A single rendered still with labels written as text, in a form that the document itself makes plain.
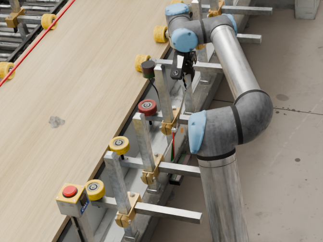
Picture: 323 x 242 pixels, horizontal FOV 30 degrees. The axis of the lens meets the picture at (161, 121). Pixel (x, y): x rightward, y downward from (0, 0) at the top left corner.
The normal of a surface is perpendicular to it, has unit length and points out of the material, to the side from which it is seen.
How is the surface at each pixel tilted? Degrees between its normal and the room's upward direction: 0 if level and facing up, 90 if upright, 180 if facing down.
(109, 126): 0
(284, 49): 0
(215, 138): 66
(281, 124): 0
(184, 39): 90
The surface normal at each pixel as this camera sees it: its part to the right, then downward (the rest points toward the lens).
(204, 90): -0.14, -0.76
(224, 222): -0.21, 0.30
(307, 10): -0.33, 0.64
